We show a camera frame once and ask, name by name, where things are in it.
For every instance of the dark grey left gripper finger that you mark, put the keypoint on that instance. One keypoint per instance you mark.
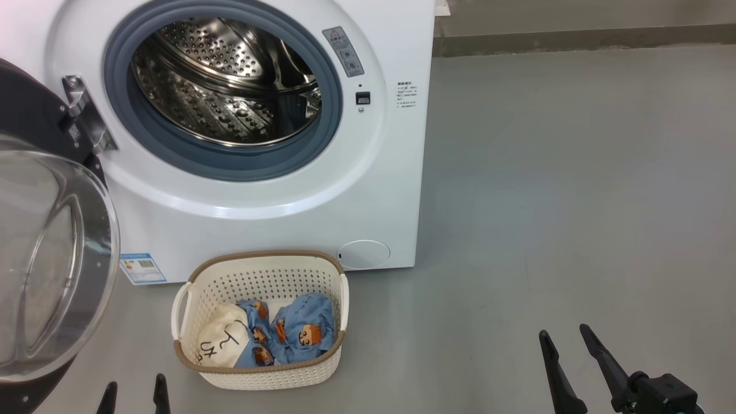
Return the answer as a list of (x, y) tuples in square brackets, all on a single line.
[(161, 399), (108, 402)]

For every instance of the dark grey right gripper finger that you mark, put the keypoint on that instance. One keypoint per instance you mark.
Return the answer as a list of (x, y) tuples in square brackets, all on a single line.
[(562, 391), (612, 374)]

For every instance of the cream cloth with black writing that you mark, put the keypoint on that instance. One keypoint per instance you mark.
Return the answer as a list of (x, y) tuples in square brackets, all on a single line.
[(218, 339)]

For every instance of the blue bear print garment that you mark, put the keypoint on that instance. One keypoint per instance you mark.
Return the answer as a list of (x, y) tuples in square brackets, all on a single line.
[(253, 345), (313, 316)]

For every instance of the black glass washing machine door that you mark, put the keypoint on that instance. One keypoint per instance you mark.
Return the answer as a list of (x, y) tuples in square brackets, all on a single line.
[(34, 109)]

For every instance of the cream perforated laundry basket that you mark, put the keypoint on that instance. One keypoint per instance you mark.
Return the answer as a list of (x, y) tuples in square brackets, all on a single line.
[(264, 276)]

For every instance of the grey rubber door gasket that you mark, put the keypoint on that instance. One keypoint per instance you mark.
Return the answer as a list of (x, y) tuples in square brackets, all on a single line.
[(230, 164)]

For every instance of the white front-load washing machine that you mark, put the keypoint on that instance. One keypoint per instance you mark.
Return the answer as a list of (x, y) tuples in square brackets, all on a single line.
[(368, 190)]

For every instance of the chrome door hinge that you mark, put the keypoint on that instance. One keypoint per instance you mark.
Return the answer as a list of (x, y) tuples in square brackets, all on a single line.
[(86, 118)]

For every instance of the black door latch socket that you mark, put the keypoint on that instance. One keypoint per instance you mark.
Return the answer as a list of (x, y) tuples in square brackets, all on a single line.
[(363, 98)]

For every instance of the blue energy label sticker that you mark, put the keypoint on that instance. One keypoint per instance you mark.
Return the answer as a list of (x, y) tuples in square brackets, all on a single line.
[(142, 269)]

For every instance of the round white filter cover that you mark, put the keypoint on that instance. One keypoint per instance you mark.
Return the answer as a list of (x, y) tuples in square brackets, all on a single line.
[(363, 255)]

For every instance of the steel perforated drum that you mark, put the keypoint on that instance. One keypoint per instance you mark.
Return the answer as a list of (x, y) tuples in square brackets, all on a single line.
[(213, 103)]

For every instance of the grey warning sticker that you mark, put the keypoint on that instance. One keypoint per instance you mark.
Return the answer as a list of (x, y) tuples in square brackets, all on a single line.
[(344, 52)]

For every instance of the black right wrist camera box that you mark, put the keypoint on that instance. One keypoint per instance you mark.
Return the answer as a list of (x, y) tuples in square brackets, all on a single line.
[(664, 397)]

